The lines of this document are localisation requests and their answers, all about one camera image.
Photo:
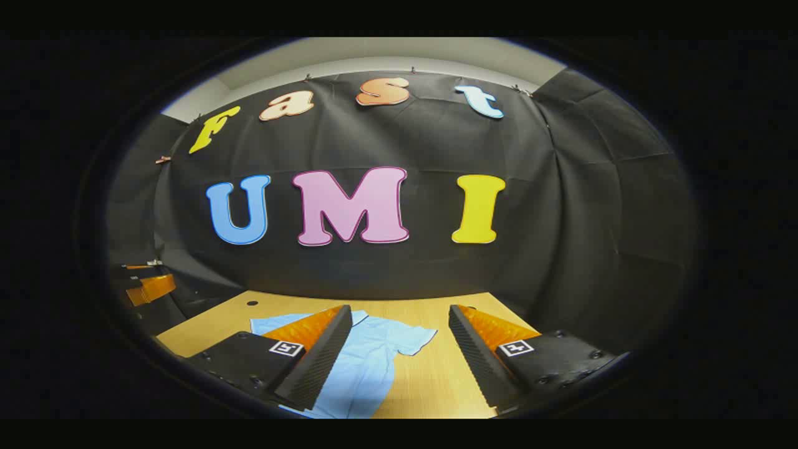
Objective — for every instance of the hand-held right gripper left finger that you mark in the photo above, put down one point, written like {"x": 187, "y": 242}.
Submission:
{"x": 318, "y": 362}

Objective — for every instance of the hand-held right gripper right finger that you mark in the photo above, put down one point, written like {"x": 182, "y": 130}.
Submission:
{"x": 477, "y": 362}

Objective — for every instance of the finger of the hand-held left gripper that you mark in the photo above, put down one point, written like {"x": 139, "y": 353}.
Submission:
{"x": 153, "y": 289}
{"x": 142, "y": 271}

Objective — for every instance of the light blue T-shirt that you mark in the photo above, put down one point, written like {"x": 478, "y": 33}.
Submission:
{"x": 368, "y": 365}

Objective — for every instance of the black backdrop cloth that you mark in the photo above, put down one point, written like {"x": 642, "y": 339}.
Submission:
{"x": 374, "y": 143}

